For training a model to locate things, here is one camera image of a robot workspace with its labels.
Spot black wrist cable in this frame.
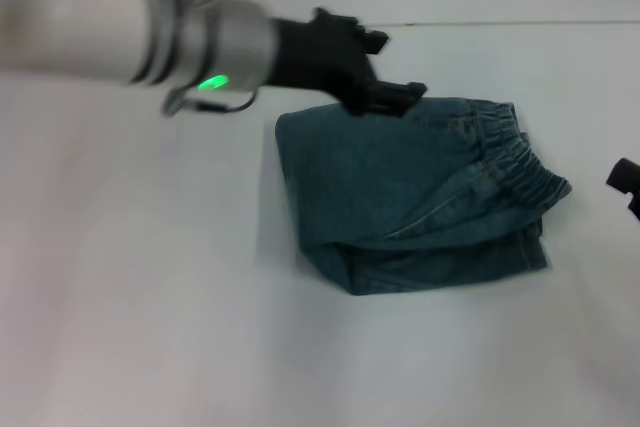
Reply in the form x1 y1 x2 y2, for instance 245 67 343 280
162 86 261 119

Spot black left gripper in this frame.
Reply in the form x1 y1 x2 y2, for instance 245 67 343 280
271 6 429 119

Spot blue denim shorts with cartoon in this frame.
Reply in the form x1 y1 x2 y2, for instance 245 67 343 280
274 99 574 297

